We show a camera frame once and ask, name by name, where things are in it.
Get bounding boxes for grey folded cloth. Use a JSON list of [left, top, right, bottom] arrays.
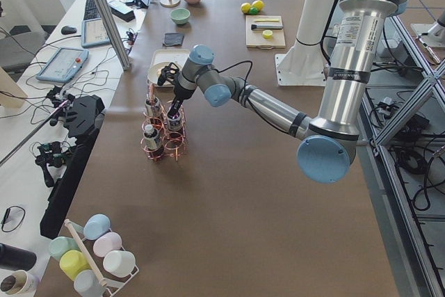
[[163, 33, 184, 47]]

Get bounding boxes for pink cup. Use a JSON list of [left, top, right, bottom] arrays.
[[93, 232, 122, 257]]

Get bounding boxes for blue teach pendant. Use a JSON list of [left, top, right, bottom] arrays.
[[36, 47, 89, 83], [81, 18, 111, 49]]

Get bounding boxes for aluminium frame post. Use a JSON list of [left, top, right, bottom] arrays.
[[94, 0, 131, 70]]

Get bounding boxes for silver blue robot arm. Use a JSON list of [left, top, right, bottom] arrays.
[[168, 0, 407, 183]]

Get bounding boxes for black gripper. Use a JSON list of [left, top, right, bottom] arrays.
[[168, 73, 194, 115]]

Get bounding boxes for white round plate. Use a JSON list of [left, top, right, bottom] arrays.
[[147, 61, 182, 87]]

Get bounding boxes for green cup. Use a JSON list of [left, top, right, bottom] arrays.
[[48, 236, 79, 261]]

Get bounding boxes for tea bottle far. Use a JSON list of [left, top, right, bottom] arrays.
[[143, 124, 162, 151]]

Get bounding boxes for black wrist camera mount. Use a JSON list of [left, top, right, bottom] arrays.
[[157, 65, 181, 86]]

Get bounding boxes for yellow lemon far one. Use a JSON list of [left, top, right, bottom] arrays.
[[241, 2, 252, 14]]

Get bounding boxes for steel muddler with black tip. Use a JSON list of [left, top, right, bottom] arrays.
[[250, 24, 283, 31]]

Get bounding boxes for cream serving tray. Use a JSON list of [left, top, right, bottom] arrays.
[[149, 49, 190, 69]]

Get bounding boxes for half lemon slice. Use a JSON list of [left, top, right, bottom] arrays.
[[262, 30, 273, 39]]

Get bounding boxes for grey cup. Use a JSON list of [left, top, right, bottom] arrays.
[[74, 269, 105, 297]]

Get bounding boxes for yellow lemon near board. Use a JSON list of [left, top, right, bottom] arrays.
[[252, 0, 264, 12]]

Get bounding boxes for mint green bowl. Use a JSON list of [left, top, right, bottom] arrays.
[[170, 8, 191, 25]]

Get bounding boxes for light blue cup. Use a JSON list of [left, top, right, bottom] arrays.
[[83, 214, 111, 240]]

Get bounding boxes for green lime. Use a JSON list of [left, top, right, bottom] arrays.
[[248, 7, 259, 15]]

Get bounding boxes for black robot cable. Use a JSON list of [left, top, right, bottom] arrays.
[[218, 60, 254, 86]]

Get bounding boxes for yellow cup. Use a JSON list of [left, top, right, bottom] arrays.
[[59, 250, 90, 281]]

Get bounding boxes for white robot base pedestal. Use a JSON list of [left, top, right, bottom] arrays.
[[275, 0, 335, 86]]

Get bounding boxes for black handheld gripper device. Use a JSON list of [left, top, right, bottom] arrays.
[[35, 141, 72, 188]]

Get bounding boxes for tea bottle middle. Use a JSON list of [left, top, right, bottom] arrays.
[[145, 97, 161, 118]]

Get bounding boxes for yellow plastic knife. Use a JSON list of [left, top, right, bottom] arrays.
[[254, 17, 280, 22]]

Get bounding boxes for white cup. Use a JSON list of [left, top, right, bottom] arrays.
[[103, 250, 136, 278]]

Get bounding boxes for tea bottle white cap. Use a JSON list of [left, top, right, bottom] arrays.
[[167, 111, 183, 133]]

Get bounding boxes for copper wire bottle rack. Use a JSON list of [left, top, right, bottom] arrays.
[[140, 83, 187, 161]]

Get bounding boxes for bamboo cutting board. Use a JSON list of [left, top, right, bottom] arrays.
[[245, 15, 286, 49]]

